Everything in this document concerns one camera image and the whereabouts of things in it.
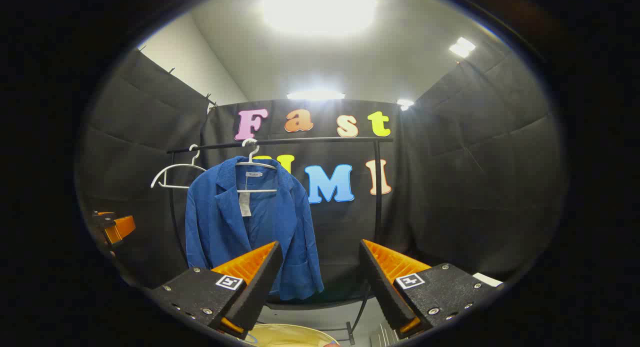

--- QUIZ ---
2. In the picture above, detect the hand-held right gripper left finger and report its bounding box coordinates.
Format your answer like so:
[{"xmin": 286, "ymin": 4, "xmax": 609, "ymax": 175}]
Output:
[{"xmin": 150, "ymin": 240, "xmax": 284, "ymax": 340}]

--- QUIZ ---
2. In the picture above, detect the white panel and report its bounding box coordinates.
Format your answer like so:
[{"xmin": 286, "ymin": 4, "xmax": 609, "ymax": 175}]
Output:
[{"xmin": 472, "ymin": 272, "xmax": 504, "ymax": 288}]

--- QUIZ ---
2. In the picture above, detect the black backdrop cloth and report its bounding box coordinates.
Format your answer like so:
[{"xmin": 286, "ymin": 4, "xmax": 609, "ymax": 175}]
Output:
[{"xmin": 75, "ymin": 37, "xmax": 568, "ymax": 308}]

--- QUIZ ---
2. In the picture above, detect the blue corduroy jacket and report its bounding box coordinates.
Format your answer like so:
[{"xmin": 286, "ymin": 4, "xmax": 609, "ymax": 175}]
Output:
[{"xmin": 185, "ymin": 157, "xmax": 325, "ymax": 302}]

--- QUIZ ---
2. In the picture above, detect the white clothes hanger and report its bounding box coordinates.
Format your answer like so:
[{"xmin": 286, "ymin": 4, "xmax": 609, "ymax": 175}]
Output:
[
  {"xmin": 236, "ymin": 138, "xmax": 278, "ymax": 194},
  {"xmin": 151, "ymin": 144, "xmax": 207, "ymax": 190}
]

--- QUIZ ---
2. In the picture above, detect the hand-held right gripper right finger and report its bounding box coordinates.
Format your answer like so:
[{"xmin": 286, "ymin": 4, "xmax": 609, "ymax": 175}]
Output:
[{"xmin": 359, "ymin": 239, "xmax": 503, "ymax": 339}]

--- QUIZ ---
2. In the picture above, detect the beige laundry hamper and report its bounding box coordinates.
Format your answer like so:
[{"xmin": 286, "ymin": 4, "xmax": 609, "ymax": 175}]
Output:
[{"xmin": 249, "ymin": 323, "xmax": 342, "ymax": 347}]

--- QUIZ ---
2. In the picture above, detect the black clothes rack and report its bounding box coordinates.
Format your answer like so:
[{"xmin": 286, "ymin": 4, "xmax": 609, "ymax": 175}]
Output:
[{"xmin": 166, "ymin": 136, "xmax": 394, "ymax": 346}]

